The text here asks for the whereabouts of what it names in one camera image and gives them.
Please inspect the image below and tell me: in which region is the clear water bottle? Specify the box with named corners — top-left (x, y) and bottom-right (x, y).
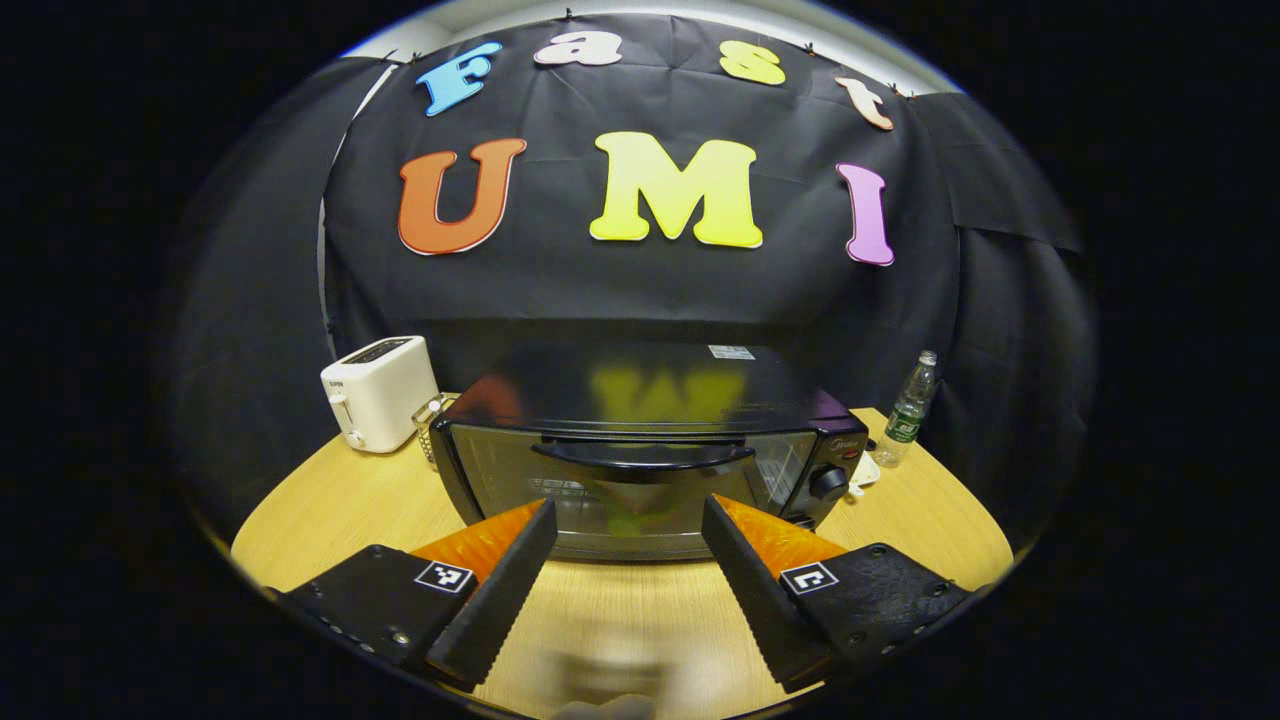
top-left (874, 349), bottom-right (940, 469)

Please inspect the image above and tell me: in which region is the black electric oven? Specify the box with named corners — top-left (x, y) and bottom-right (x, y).
top-left (429, 344), bottom-right (870, 562)

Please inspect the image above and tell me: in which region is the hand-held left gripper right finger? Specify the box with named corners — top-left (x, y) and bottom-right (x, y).
top-left (700, 493), bottom-right (973, 694)

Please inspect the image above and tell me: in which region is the black backdrop cloth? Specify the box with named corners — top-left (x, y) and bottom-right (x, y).
top-left (165, 12), bottom-right (1096, 551)

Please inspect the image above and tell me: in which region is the wire mesh basket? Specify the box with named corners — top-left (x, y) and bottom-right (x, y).
top-left (411, 392), bottom-right (457, 467)

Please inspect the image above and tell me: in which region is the white toaster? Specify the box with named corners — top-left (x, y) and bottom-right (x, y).
top-left (319, 335), bottom-right (442, 455)

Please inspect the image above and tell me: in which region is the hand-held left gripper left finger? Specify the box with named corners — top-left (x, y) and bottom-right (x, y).
top-left (283, 497), bottom-right (559, 692)

